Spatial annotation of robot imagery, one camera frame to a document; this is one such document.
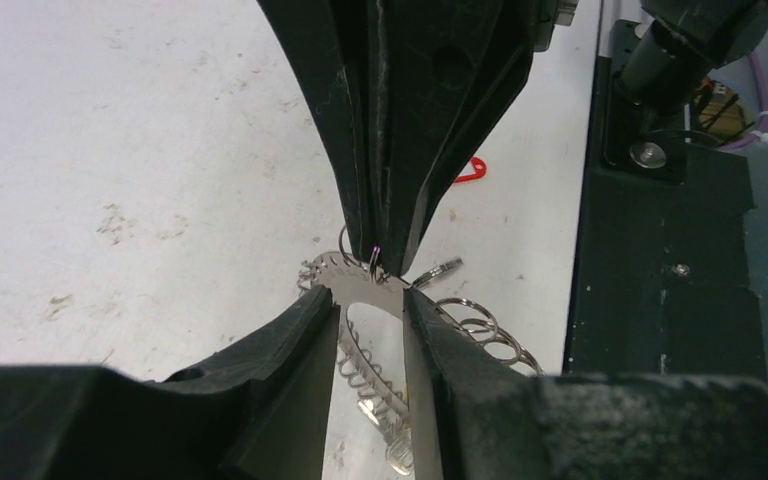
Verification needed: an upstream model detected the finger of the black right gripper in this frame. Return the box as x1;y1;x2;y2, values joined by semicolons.
377;1;560;274
259;0;384;265

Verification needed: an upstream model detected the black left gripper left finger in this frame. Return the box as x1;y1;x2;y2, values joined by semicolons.
0;287;339;479

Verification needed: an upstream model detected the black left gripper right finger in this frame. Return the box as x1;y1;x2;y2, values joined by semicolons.
403;290;768;479

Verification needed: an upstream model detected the metal ring disc with keyrings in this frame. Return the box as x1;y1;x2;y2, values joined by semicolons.
296;225;546;478

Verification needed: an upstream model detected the red key tag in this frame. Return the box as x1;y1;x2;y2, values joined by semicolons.
454;156;487;184

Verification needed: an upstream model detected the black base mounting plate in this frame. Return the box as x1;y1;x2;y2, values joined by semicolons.
563;19;767;380

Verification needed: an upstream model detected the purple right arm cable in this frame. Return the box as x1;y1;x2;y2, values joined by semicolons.
715;51;768;154

